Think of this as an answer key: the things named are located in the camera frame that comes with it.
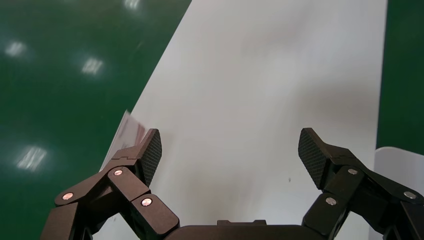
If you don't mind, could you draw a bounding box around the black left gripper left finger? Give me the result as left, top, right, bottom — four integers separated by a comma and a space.
39, 128, 181, 240

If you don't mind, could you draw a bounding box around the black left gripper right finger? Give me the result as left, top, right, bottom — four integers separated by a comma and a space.
297, 127, 424, 240

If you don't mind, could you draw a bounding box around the acrylic sign with Chinese text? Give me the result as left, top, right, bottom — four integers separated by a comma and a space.
100, 109, 148, 171

